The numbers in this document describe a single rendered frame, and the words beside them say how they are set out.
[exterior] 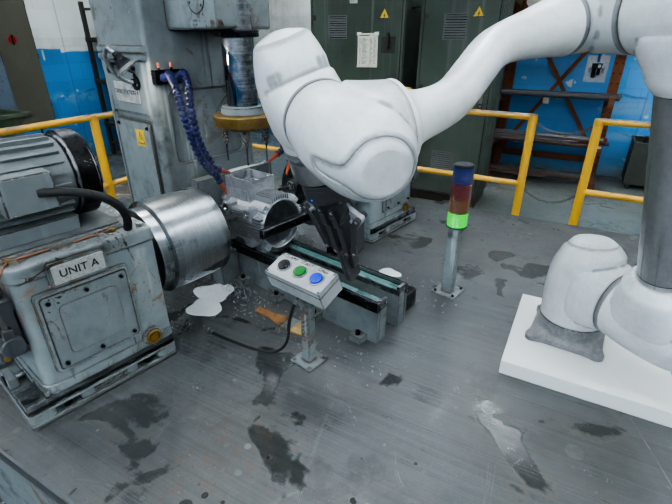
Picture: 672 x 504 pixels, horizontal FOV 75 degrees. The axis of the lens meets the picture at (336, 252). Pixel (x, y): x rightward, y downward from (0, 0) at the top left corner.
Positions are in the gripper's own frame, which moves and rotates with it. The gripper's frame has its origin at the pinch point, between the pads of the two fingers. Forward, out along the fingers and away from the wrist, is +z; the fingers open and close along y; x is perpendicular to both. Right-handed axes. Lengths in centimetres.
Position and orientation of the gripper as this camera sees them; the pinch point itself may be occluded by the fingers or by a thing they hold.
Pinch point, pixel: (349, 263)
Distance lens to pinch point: 83.0
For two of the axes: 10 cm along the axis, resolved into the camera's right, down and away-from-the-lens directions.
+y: -7.7, -2.8, 5.8
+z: 2.3, 7.1, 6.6
